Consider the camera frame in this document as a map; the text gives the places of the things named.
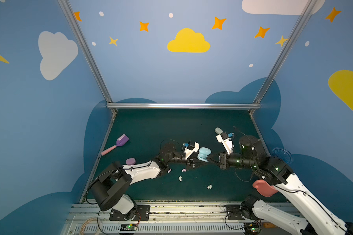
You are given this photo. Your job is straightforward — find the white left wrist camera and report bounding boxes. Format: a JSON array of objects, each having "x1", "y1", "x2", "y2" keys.
[{"x1": 182, "y1": 142, "x2": 200, "y2": 160}]

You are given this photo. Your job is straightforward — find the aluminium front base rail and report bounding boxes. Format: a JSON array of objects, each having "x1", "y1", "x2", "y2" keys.
[{"x1": 61, "y1": 201, "x2": 309, "y2": 235}]

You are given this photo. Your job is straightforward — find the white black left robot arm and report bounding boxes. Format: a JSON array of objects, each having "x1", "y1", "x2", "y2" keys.
[{"x1": 85, "y1": 143, "x2": 211, "y2": 220}]

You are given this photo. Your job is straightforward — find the aluminium left side rail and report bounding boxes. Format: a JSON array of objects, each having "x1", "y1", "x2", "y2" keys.
[{"x1": 73, "y1": 111, "x2": 116, "y2": 203}]

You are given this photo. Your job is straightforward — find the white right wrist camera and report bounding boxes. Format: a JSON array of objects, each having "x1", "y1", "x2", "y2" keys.
[{"x1": 216, "y1": 132, "x2": 234, "y2": 155}]

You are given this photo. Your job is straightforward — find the purple earbud charging case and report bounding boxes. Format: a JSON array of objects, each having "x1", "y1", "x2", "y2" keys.
[{"x1": 126, "y1": 158, "x2": 136, "y2": 165}]

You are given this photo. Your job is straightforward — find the aluminium corner post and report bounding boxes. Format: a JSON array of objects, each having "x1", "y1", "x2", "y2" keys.
[
  {"x1": 58, "y1": 0, "x2": 112, "y2": 105},
  {"x1": 249, "y1": 0, "x2": 318, "y2": 117}
]

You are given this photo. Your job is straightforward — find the pink toy watering can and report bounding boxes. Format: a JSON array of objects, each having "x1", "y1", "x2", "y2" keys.
[{"x1": 252, "y1": 180, "x2": 278, "y2": 197}]

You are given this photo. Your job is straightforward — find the purple pink toy scoop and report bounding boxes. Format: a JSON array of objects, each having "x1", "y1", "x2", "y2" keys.
[{"x1": 101, "y1": 134, "x2": 129, "y2": 156}]

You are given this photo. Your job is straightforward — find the aluminium right corner post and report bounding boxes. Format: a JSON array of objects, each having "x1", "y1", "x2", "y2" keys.
[{"x1": 249, "y1": 0, "x2": 318, "y2": 117}]

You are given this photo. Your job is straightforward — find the green controller circuit board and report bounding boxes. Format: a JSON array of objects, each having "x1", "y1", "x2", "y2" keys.
[
  {"x1": 120, "y1": 224, "x2": 138, "y2": 233},
  {"x1": 244, "y1": 223, "x2": 262, "y2": 235}
]

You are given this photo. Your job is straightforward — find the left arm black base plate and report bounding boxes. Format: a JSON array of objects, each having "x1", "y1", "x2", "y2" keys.
[{"x1": 109, "y1": 205, "x2": 150, "y2": 221}]

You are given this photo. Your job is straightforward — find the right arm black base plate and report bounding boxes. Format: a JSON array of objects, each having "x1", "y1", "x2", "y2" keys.
[{"x1": 224, "y1": 205, "x2": 255, "y2": 220}]

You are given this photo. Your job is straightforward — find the white earbud charging case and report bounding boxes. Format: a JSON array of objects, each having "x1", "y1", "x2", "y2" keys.
[{"x1": 215, "y1": 127, "x2": 223, "y2": 135}]

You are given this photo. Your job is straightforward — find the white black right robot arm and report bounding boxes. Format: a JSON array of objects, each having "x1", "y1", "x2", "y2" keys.
[{"x1": 216, "y1": 133, "x2": 353, "y2": 235}]

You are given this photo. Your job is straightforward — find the aluminium left corner post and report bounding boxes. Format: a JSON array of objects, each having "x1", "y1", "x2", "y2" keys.
[{"x1": 58, "y1": 0, "x2": 112, "y2": 105}]

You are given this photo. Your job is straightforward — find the light blue earbud charging case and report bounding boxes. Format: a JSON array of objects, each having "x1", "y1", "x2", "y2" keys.
[{"x1": 197, "y1": 147, "x2": 211, "y2": 162}]

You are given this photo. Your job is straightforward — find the aluminium back frame rail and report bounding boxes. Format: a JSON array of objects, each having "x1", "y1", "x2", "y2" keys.
[{"x1": 106, "y1": 103, "x2": 261, "y2": 110}]

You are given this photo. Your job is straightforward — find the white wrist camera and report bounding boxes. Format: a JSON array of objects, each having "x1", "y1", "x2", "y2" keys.
[
  {"x1": 182, "y1": 142, "x2": 200, "y2": 160},
  {"x1": 216, "y1": 132, "x2": 234, "y2": 155}
]

